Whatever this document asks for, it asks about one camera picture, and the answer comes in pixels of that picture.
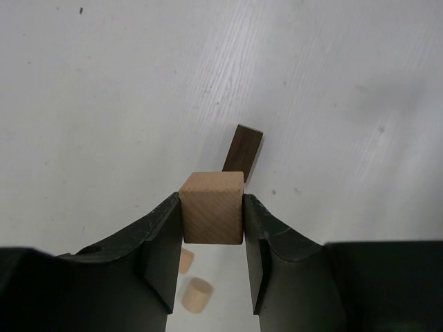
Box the long light wood block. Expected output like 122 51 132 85
179 248 195 275

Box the dark brown arch block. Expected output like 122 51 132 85
222 124 263 183

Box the light wood cube block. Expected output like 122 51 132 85
179 172 244 245

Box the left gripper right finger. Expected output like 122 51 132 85
243 194 442 331

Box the light wood cylinder block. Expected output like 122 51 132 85
181 277 213 314

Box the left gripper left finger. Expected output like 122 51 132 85
1 193 183 331

